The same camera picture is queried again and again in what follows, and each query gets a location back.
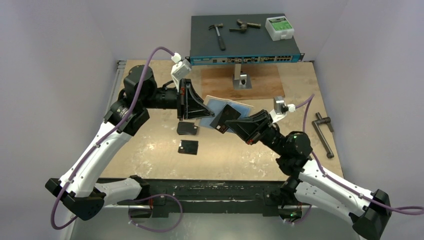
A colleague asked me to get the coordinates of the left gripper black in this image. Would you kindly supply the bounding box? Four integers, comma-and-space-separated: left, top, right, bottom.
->
141, 77, 215, 121

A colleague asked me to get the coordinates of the single black VIP card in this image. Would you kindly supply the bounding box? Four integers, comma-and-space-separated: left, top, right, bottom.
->
209, 104, 241, 134

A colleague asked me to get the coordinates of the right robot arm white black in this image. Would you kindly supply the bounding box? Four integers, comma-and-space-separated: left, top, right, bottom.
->
225, 110, 392, 240

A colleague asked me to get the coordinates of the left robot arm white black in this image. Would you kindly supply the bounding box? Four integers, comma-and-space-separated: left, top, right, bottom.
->
45, 65, 214, 221

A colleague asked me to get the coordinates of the wooden board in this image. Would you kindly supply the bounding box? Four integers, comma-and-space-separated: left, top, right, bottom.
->
200, 64, 285, 100

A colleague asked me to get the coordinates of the hammer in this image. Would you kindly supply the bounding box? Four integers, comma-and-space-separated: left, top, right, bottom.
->
208, 23, 226, 51

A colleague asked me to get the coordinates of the metal clamp tool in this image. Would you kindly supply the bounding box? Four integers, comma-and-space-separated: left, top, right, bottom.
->
229, 19, 262, 33

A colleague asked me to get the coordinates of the white green box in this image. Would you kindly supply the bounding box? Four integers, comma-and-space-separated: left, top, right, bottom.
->
265, 16, 295, 42

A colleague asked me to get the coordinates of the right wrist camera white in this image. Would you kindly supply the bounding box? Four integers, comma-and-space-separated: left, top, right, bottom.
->
269, 96, 296, 124

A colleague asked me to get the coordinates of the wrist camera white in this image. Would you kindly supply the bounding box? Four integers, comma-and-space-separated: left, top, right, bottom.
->
170, 52, 192, 91
269, 96, 296, 124

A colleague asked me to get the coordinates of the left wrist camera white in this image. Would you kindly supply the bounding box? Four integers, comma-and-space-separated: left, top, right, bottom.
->
170, 52, 192, 91

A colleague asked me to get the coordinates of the metal stand post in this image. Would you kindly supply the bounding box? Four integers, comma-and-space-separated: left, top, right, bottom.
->
232, 64, 252, 90

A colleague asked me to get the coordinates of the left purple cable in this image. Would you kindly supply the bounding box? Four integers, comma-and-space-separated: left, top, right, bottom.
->
50, 46, 184, 233

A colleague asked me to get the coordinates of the purple cable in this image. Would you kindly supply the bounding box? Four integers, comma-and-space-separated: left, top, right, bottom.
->
283, 93, 424, 225
50, 46, 184, 233

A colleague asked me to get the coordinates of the dark metal crank handle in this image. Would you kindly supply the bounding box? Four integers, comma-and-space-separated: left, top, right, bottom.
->
311, 112, 335, 159

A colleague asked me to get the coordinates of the blue network switch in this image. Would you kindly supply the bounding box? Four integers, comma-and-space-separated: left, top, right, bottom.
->
186, 13, 305, 66

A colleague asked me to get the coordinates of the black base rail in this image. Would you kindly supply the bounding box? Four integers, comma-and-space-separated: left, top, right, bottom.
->
115, 178, 300, 218

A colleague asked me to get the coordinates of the aluminium frame rail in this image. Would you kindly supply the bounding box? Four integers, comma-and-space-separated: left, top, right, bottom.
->
59, 59, 128, 240

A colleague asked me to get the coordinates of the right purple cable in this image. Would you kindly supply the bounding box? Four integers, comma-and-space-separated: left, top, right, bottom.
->
283, 93, 424, 225

